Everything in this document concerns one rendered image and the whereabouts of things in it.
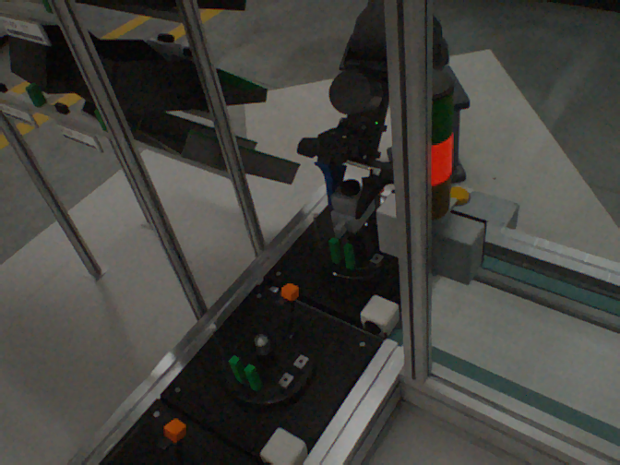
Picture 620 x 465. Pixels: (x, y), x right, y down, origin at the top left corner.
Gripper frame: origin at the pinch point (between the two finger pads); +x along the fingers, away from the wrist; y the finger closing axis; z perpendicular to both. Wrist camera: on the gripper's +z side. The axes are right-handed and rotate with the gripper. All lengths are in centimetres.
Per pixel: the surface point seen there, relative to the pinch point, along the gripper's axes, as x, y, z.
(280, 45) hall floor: -23, -188, -231
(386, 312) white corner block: 15.6, 11.0, 0.5
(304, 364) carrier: 22.6, 5.9, 13.0
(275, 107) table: -4, -54, -52
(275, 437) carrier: 29.7, 8.2, 20.9
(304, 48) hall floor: -25, -171, -233
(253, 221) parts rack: 11.2, -19.0, -3.0
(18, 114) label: -1, -44, 27
